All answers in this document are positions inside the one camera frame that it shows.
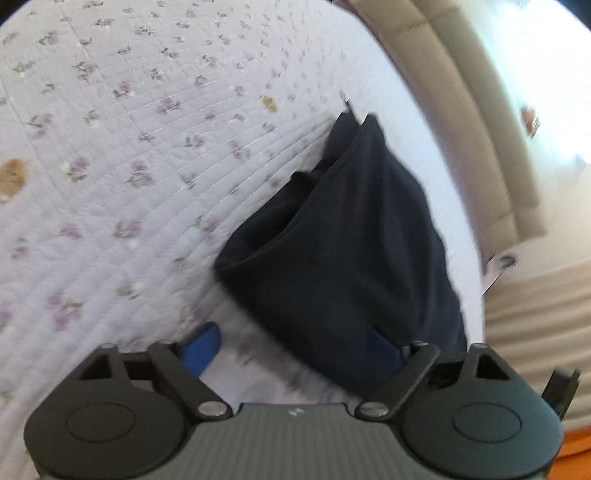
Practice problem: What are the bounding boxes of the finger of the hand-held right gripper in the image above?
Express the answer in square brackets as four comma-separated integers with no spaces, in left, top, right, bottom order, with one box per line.
[542,368,581,422]

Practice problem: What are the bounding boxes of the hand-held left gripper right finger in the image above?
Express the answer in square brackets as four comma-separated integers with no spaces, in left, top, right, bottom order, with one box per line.
[357,332,528,422]

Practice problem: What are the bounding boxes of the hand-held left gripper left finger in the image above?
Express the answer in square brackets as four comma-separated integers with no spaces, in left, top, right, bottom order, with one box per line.
[69,322,232,421]

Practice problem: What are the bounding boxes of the bed with floral quilted sheet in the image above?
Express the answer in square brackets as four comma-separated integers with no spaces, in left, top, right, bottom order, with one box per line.
[0,0,491,462]

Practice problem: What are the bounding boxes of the beige curtain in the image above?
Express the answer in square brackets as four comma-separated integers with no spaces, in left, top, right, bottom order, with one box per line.
[484,237,591,423]

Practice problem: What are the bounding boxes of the black hoodie with white stripes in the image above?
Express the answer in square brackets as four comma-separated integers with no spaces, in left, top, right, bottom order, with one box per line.
[213,112,468,398]

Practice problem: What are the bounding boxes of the beige padded headboard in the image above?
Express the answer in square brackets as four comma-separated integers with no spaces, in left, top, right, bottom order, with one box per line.
[344,0,543,252]

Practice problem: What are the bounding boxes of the white paper bag blue handles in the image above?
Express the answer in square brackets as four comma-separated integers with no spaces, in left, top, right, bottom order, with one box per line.
[482,251,519,296]

